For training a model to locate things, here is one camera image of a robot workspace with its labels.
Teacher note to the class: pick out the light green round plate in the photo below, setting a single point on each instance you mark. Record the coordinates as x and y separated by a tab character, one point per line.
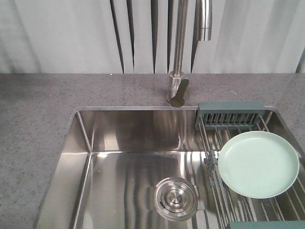
258	164

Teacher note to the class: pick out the grey roll-up drying rack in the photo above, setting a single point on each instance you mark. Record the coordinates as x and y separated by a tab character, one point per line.
217	123

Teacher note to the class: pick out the stainless steel sink basin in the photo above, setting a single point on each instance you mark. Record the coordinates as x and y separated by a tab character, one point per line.
111	161

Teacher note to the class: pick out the sink drain strainer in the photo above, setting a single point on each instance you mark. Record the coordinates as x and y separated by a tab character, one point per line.
175	199

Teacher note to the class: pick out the white pleated curtain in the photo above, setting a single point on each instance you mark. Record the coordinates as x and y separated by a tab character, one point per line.
138	36

